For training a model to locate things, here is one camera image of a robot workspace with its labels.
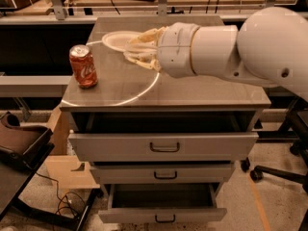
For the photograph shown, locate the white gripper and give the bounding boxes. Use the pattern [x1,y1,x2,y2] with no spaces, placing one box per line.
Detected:
[123,22,199,78]

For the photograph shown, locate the white paper bowl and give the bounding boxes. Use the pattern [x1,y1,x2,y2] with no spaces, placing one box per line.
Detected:
[102,31,141,52]

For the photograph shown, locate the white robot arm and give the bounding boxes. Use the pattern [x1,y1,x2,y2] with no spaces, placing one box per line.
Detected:
[124,7,308,100]

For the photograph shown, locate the red coke can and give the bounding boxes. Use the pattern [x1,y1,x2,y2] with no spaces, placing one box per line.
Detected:
[69,44,98,89]

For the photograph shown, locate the grey drawer cabinet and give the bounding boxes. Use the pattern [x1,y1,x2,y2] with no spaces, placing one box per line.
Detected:
[59,14,272,225]

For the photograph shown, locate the top grey drawer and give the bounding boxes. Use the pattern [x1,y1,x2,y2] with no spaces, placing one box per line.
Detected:
[69,111,258,163]

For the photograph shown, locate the grey drawer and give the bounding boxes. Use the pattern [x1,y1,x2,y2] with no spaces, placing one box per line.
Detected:
[69,111,258,163]
[90,164,234,184]
[98,183,227,223]

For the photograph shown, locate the middle grey drawer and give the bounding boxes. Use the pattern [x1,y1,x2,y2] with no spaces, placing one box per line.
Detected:
[90,164,234,184]

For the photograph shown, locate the cardboard box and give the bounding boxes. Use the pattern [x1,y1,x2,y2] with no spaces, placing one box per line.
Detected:
[45,107,99,190]

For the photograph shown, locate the bottom grey drawer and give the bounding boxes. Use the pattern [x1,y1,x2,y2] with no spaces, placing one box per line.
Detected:
[98,183,227,223]

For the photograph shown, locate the brown chair seat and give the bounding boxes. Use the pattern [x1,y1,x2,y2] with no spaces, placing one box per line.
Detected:
[0,112,54,170]

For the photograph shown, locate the black office chair base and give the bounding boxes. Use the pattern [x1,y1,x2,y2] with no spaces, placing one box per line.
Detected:
[240,96,308,231]

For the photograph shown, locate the black floor cable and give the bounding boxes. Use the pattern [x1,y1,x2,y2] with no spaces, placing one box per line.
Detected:
[33,171,88,231]

